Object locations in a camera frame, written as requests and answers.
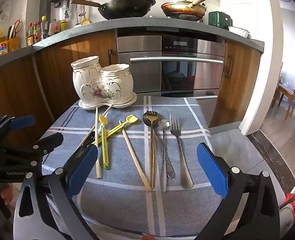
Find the hanging metal peeler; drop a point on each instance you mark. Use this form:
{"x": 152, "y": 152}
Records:
{"x": 67, "y": 10}

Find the silver fork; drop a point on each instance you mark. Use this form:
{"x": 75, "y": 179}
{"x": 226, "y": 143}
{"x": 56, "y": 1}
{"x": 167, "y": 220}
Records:
{"x": 185, "y": 177}

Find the narrow wooden cabinet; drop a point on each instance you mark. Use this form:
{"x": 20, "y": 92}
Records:
{"x": 242, "y": 80}

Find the wooden corner cabinet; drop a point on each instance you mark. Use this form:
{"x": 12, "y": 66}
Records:
{"x": 15, "y": 87}

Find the wooden dining table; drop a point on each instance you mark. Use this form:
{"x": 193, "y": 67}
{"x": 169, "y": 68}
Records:
{"x": 283, "y": 90}

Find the yellow training chopsticks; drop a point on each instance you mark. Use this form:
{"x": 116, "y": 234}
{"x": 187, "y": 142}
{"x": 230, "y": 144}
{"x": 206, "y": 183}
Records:
{"x": 103, "y": 142}
{"x": 131, "y": 119}

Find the stainless steel oven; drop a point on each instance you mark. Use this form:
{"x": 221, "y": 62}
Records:
{"x": 142, "y": 77}

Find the green kitchen appliance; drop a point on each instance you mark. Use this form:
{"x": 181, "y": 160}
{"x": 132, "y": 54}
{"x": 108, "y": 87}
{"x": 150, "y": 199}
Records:
{"x": 220, "y": 20}

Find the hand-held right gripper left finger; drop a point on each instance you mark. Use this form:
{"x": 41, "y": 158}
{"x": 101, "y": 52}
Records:
{"x": 83, "y": 167}

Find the person's left hand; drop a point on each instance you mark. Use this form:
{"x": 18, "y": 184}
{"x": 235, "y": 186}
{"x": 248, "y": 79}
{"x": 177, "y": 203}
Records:
{"x": 6, "y": 193}

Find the blue-grey plaid tablecloth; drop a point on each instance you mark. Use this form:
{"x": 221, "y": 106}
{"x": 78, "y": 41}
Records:
{"x": 127, "y": 205}

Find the row of sauce bottles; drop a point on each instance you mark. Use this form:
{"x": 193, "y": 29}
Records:
{"x": 45, "y": 30}

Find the stainless steel drawer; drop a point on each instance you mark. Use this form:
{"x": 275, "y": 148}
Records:
{"x": 207, "y": 110}

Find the yellow tool holder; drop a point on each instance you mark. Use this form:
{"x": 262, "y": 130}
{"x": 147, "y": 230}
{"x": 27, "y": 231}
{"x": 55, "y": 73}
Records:
{"x": 13, "y": 44}

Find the silver ladle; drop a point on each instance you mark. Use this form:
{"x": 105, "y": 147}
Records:
{"x": 77, "y": 24}

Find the gold fork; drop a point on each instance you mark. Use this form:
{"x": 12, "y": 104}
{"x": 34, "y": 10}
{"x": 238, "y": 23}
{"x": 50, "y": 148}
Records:
{"x": 152, "y": 160}

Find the grey stone countertop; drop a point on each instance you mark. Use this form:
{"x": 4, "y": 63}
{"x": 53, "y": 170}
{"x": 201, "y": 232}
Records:
{"x": 87, "y": 28}

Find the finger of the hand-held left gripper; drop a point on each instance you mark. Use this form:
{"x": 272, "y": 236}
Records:
{"x": 48, "y": 142}
{"x": 22, "y": 122}

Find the white ceramic holder tray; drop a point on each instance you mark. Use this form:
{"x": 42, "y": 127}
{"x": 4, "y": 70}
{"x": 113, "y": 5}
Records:
{"x": 127, "y": 102}

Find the yellow cooking oil bottle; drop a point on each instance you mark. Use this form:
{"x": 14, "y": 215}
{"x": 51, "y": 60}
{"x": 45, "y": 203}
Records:
{"x": 0, "y": 45}

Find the scissors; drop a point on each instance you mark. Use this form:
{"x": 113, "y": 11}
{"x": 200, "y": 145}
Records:
{"x": 18, "y": 26}

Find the small silver spoon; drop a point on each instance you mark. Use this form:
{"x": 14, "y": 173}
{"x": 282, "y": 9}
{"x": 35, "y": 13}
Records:
{"x": 82, "y": 13}

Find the white dish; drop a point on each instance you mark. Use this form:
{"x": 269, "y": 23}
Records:
{"x": 238, "y": 32}

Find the silver flower-shaped spoon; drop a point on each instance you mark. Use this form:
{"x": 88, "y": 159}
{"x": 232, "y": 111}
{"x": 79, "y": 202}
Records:
{"x": 163, "y": 180}

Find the white floral ceramic utensil holder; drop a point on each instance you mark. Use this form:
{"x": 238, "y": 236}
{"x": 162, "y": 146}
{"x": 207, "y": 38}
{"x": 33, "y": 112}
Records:
{"x": 102, "y": 80}

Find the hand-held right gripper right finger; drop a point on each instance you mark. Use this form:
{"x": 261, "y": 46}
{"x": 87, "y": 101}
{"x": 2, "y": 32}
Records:
{"x": 212, "y": 170}

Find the rusty frying pan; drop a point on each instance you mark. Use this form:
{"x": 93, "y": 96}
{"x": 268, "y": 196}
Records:
{"x": 182, "y": 8}

